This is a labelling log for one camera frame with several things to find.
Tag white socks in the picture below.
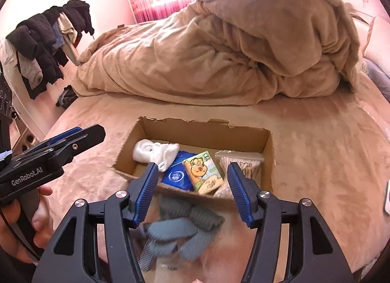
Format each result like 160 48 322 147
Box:
132 139 180 172

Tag person's left hand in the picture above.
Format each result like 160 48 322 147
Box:
1 183 54 263

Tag cream embroidered pillow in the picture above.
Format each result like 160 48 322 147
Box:
364 16 390 74

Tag tan bed sheet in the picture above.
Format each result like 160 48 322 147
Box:
49 75 389 271

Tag grey blue socks bundle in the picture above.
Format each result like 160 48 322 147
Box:
132 195 225 272

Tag dark clothes on rack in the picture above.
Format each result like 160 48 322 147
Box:
5 0 95 100

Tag brown cardboard box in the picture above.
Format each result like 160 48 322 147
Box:
112 115 276 207

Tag blue tissue pack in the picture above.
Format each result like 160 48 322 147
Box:
161 150 195 191

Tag tan fleece duvet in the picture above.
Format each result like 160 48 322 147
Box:
72 0 360 105

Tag grey purple pillow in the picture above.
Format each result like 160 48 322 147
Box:
364 59 390 102

